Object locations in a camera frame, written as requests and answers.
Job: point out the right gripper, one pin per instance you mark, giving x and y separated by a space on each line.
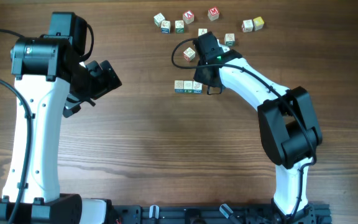
198 77

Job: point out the blue-edged paw block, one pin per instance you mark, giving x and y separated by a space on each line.
179 86

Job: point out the red circle picture block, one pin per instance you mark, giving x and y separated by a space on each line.
225 48

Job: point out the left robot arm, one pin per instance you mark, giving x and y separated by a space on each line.
53 77

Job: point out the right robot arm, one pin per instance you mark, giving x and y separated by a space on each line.
289 129

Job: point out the red-edged block lower left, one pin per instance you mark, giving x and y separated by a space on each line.
189 54

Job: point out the red-edged block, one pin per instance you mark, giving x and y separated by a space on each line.
189 54
247 25

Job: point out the plain wooden block centre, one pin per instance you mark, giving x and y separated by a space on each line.
202 31

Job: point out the green-edged block upper row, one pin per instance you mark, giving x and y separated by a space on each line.
179 26

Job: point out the red-edged block far right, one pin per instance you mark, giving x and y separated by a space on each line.
247 25

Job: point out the red letter M block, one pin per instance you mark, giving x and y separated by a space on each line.
213 13

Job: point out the red letter A block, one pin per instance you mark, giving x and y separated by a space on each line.
188 17

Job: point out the yellow letter S block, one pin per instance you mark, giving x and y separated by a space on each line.
258 23

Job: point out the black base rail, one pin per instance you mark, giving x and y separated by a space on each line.
249 214

